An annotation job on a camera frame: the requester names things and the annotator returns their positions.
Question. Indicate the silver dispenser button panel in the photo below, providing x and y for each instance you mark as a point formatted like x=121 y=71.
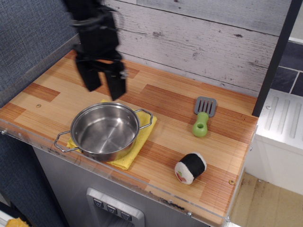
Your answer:
x=109 y=212

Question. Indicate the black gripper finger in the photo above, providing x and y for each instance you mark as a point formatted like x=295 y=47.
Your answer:
x=116 y=81
x=89 y=75

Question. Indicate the yellow object bottom corner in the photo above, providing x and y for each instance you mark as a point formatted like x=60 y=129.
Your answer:
x=16 y=222

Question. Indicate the black right frame post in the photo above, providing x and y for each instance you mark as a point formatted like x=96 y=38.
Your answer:
x=277 y=55

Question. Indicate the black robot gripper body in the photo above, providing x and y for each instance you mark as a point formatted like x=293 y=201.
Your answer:
x=98 y=38

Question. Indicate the grey green toy spatula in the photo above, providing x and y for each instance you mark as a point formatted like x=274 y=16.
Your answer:
x=204 y=109

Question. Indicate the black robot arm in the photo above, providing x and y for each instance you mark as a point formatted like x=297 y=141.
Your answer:
x=85 y=4

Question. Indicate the silver steel pot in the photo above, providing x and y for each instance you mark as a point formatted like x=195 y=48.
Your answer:
x=104 y=131

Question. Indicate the white ridged side cabinet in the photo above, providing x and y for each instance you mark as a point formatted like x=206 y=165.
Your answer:
x=276 y=152

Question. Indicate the plush sushi roll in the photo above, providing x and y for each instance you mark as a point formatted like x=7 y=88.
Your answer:
x=190 y=167

